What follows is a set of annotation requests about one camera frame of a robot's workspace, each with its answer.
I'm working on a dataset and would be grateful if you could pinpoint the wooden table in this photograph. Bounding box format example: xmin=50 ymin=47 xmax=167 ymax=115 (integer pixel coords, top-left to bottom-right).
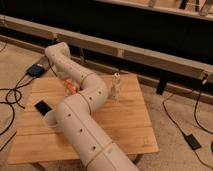
xmin=7 ymin=74 xmax=159 ymax=164

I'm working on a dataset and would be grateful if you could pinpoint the black power brick right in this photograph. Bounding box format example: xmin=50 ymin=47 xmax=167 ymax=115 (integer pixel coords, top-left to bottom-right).
xmin=185 ymin=134 xmax=201 ymax=150

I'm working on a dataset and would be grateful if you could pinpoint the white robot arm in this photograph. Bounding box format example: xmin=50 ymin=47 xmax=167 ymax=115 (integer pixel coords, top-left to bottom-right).
xmin=45 ymin=42 xmax=139 ymax=171

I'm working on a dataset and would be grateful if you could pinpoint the orange pepper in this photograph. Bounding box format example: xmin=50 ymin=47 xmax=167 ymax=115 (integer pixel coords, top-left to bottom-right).
xmin=65 ymin=80 xmax=77 ymax=94

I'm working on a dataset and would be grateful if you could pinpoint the black cable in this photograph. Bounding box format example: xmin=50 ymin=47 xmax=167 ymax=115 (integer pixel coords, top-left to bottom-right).
xmin=0 ymin=39 xmax=59 ymax=153
xmin=162 ymin=78 xmax=213 ymax=161

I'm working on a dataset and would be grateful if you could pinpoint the white paper cup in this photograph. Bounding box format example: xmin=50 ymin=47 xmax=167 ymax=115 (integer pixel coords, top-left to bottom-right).
xmin=43 ymin=111 xmax=59 ymax=129

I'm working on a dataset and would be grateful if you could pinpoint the black cable right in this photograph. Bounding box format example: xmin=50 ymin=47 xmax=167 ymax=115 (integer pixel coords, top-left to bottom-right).
xmin=162 ymin=78 xmax=213 ymax=161

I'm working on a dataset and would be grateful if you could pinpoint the black rectangular block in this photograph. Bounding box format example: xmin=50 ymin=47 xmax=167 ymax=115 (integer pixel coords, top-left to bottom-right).
xmin=34 ymin=101 xmax=51 ymax=116

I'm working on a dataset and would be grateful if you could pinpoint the black cable left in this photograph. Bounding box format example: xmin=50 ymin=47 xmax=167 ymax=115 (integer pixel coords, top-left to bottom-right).
xmin=0 ymin=39 xmax=59 ymax=153

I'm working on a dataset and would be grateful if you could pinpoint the clear glass bottle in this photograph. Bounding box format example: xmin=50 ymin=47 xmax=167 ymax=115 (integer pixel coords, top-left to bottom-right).
xmin=111 ymin=73 xmax=121 ymax=99

